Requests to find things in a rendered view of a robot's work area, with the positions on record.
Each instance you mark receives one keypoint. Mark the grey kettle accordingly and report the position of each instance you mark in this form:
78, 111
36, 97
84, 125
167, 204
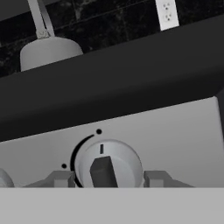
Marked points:
48, 52

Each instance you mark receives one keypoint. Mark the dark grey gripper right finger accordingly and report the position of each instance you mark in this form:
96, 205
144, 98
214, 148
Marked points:
157, 179

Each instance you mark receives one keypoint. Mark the black and grey stove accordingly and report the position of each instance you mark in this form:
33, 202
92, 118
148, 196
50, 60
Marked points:
122, 75

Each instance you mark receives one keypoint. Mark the grey stove knob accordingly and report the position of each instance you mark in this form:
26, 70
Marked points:
122, 163
5, 179

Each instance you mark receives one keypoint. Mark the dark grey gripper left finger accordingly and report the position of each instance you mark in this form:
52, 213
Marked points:
59, 179

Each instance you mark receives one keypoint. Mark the white wall outlet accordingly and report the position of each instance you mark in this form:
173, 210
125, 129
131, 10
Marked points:
167, 14

